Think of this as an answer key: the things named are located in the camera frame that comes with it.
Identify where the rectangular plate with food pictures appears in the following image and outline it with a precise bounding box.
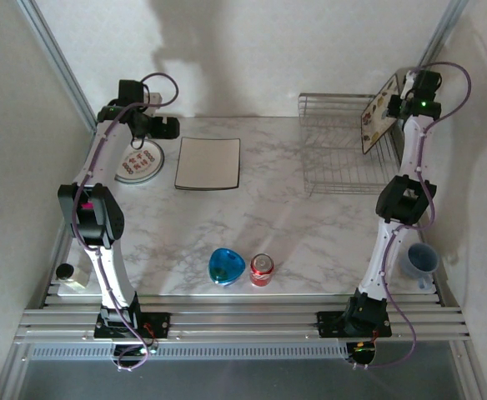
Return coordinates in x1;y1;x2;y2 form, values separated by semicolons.
359;71;409;156

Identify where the red soda can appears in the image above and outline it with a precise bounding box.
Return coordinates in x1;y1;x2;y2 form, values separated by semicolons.
249;252;275;288

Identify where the glass bottle black cap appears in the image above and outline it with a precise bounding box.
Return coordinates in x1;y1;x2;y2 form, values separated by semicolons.
55;263;90;291

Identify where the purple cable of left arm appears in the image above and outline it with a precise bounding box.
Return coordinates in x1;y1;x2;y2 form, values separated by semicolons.
71;72;180;372

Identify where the wire dish rack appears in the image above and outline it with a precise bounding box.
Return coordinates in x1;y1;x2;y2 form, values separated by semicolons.
298;92;403;197

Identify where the blue triangular container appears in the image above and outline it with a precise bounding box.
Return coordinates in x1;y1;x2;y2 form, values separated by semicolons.
208;247;247;288

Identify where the blue plastic cup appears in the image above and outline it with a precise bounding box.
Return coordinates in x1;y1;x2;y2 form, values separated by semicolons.
399;242;439;291

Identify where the aluminium corner post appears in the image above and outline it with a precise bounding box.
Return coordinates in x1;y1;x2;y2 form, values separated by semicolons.
418;0;470;70
16;0;105;133

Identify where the grey slotted cable duct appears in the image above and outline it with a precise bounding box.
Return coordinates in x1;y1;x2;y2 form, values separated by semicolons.
28;342;351;362

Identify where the round plate red green print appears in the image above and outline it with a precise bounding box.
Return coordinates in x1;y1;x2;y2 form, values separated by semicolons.
113;139;166;186

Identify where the white square plate dark rim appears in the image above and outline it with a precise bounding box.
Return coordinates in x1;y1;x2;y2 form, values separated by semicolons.
173;137;242;192

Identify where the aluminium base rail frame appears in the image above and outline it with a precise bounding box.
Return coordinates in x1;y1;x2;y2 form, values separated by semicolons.
13;281;473;346

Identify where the black controller box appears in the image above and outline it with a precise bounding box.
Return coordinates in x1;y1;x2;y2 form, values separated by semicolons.
110;342;160;372
346;341;380;370

